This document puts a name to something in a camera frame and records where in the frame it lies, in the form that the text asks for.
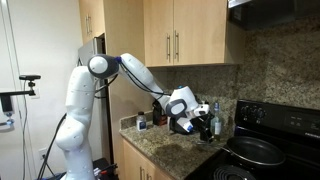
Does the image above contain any black red tool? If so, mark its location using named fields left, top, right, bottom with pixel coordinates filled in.
left=92, top=157, right=118, bottom=178

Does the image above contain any black electric stove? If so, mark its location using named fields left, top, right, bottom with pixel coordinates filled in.
left=184, top=99, right=320, bottom=180

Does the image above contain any thick black power cable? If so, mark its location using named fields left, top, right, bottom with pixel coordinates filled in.
left=36, top=113, right=68, bottom=180

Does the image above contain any black camera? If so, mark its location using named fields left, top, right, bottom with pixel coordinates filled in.
left=18, top=74, right=42, bottom=82

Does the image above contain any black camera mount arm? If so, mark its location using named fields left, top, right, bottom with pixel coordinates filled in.
left=0, top=79, right=37, bottom=114

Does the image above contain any white wall outlet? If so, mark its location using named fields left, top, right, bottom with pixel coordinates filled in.
left=37, top=147, right=50, bottom=161
left=31, top=87, right=41, bottom=100

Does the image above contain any metal door lever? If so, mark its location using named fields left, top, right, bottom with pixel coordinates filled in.
left=0, top=112, right=16, bottom=130

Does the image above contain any white salt container blue label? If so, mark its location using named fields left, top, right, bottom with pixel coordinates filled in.
left=135, top=111, right=148, bottom=132

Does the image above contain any narrow wood wall cabinet door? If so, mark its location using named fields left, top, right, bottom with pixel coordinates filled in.
left=143, top=0, right=175, bottom=68

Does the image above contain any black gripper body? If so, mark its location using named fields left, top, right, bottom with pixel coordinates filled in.
left=191, top=112, right=216, bottom=133

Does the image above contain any wide wood wall cabinet door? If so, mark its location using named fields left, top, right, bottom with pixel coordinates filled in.
left=172, top=0, right=228, bottom=66

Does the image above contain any metal range hood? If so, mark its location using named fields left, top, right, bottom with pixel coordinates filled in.
left=227, top=0, right=320, bottom=32

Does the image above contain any small wood cabinet door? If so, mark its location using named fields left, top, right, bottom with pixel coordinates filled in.
left=87, top=0, right=106, bottom=40
left=78, top=0, right=90, bottom=45

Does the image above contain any thin white cable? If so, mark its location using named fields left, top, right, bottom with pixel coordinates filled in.
left=20, top=80, right=31, bottom=180

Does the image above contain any long metal cabinet handle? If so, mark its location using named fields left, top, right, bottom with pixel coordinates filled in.
left=173, top=30, right=180, bottom=62
left=165, top=33, right=172, bottom=62

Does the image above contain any light wood base cabinet door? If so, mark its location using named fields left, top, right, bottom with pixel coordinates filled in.
left=144, top=162, right=176, bottom=180
left=122, top=138, right=148, bottom=180

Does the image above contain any large black coil burner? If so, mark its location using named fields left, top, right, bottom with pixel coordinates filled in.
left=212, top=164, right=258, bottom=180

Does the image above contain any tall wood cabinet side panel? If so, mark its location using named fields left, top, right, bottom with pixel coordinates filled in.
left=103, top=0, right=147, bottom=168

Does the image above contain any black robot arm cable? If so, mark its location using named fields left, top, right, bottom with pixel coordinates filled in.
left=94, top=59, right=173, bottom=100

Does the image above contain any black pan silver handle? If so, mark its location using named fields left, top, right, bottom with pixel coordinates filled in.
left=197, top=135, right=287, bottom=168

